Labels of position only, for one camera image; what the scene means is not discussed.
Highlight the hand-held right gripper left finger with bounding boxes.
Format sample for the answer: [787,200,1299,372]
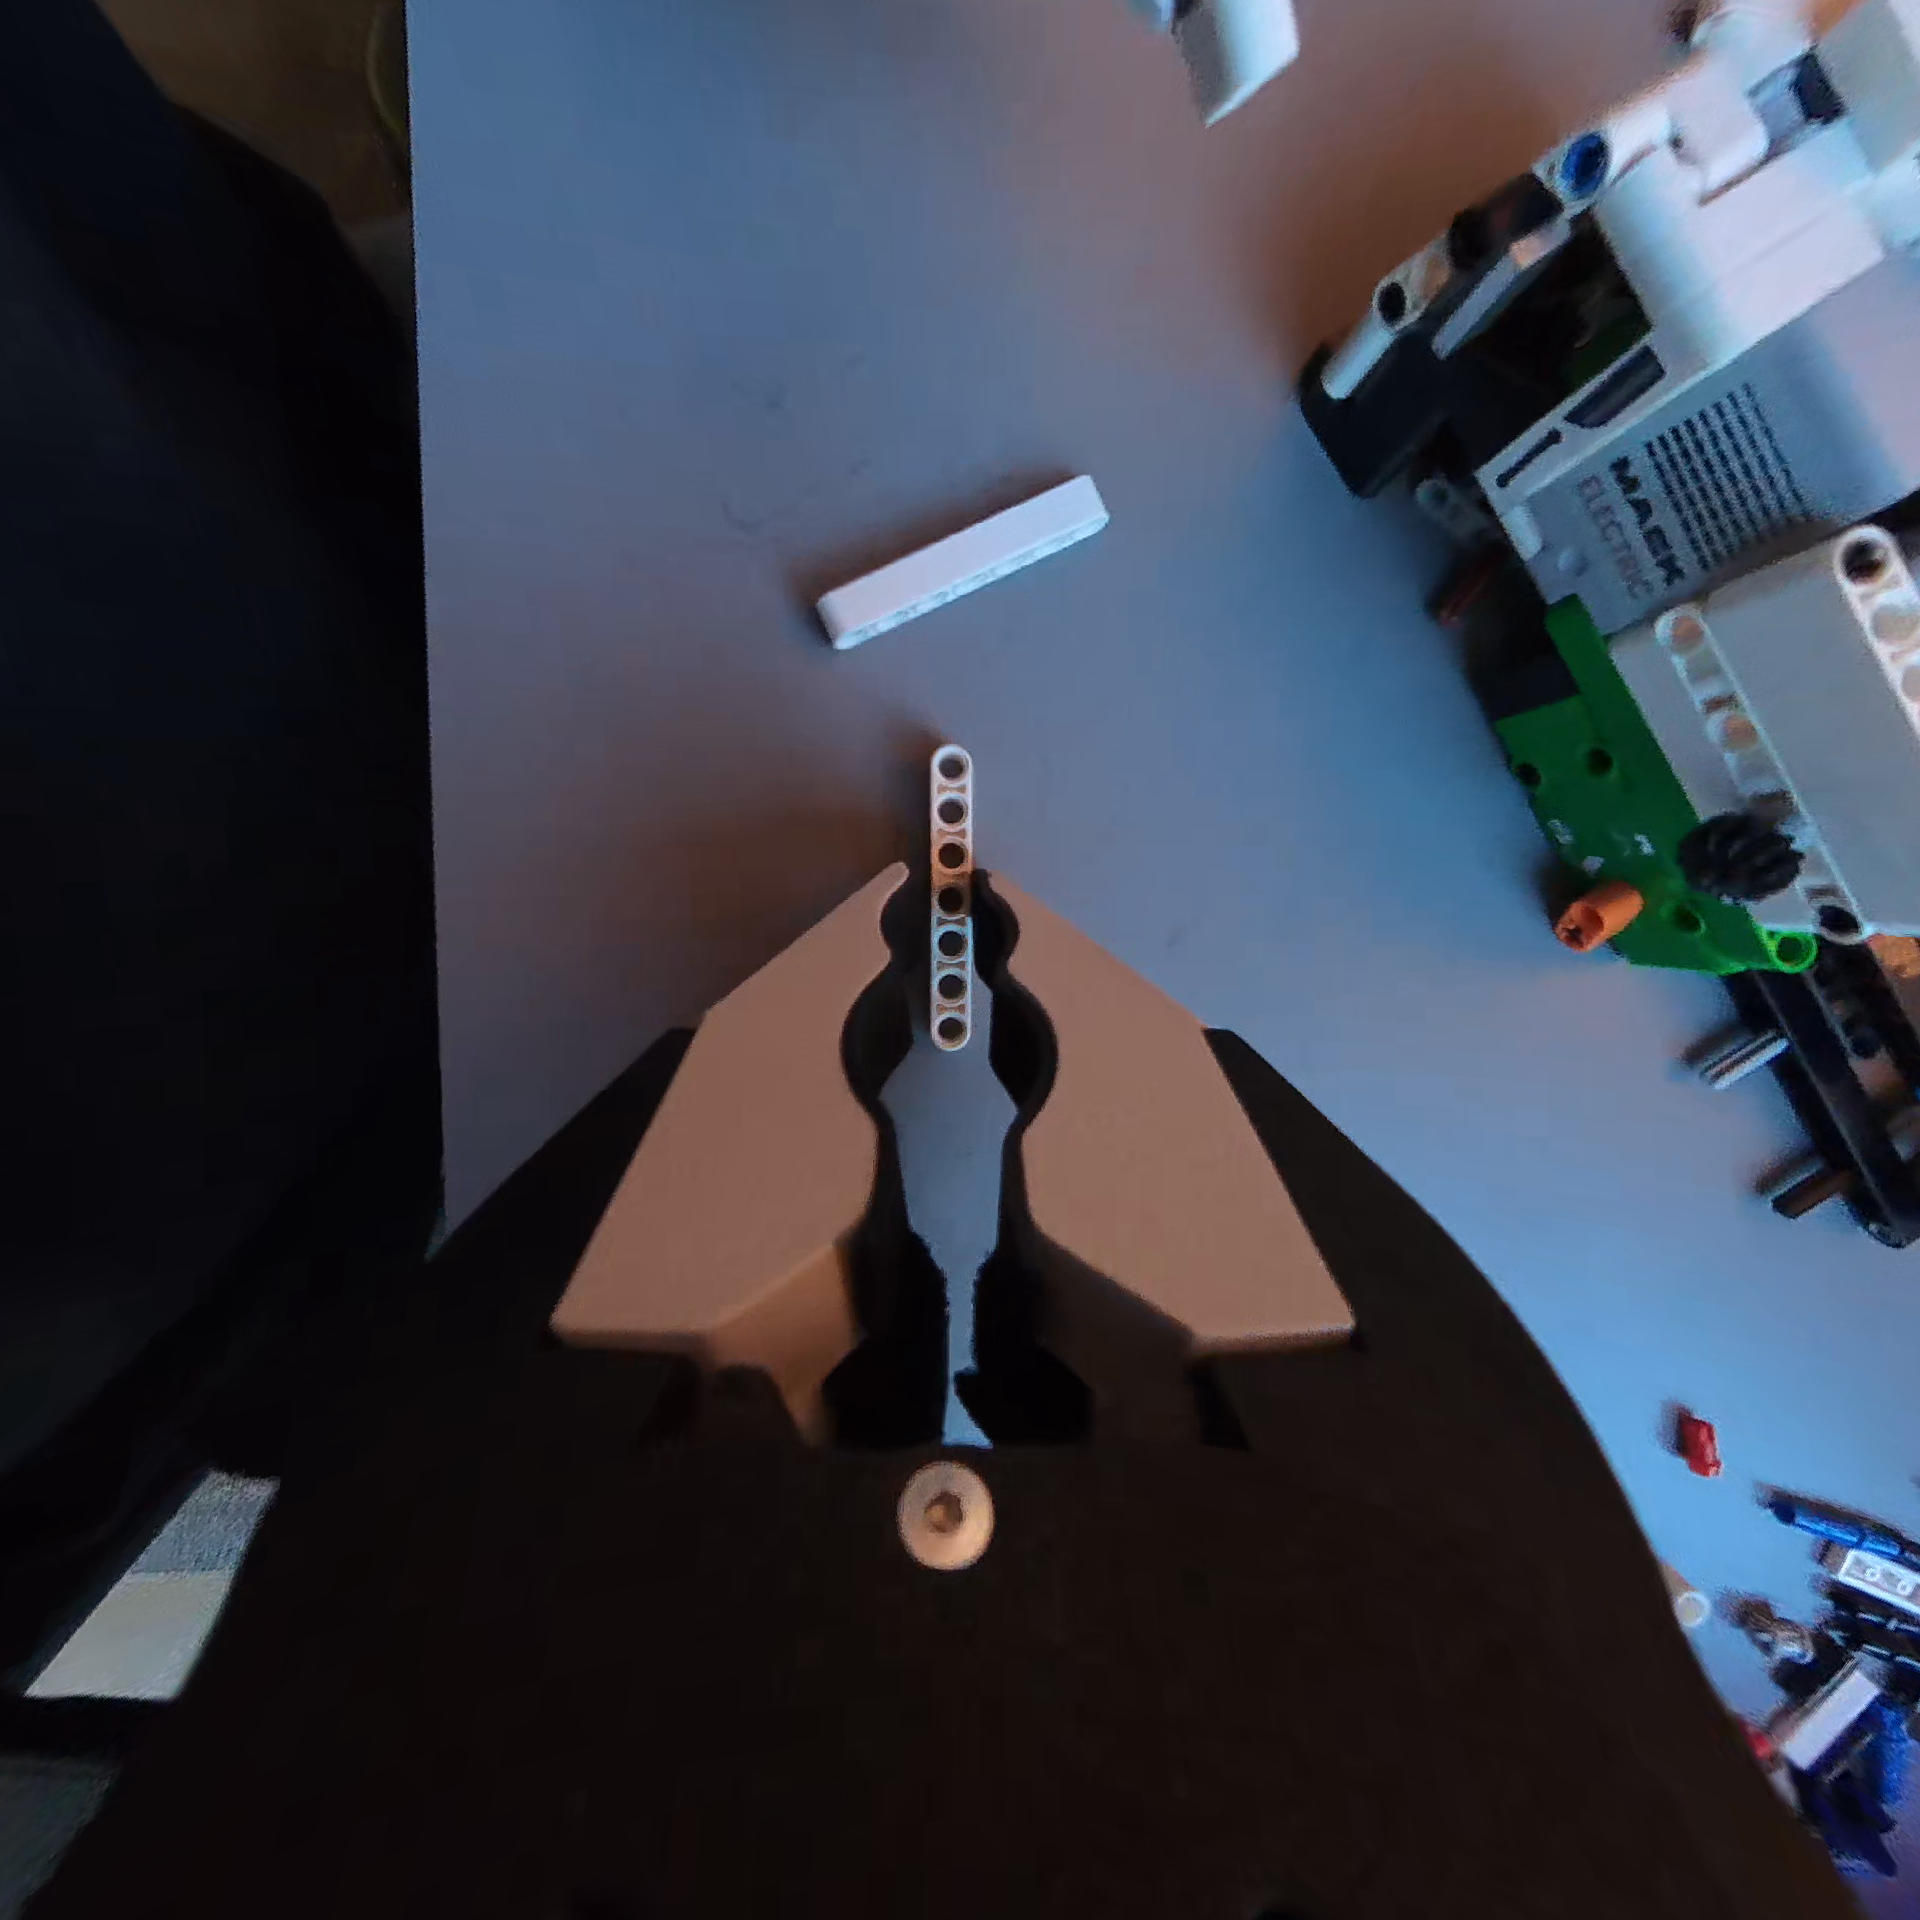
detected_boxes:
[548,862,925,1448]

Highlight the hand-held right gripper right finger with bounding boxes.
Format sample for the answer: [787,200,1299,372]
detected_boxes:
[972,869,1360,1448]

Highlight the thin white lego beam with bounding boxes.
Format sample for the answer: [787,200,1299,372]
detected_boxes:
[927,743,977,1053]

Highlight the pile of small lego pieces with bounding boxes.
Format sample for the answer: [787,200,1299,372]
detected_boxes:
[1666,1401,1920,1884]

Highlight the lego truck model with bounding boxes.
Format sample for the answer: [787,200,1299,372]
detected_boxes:
[1294,0,1920,1250]

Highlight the white lego panel piece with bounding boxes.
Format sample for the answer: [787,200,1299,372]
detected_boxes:
[1147,0,1299,125]

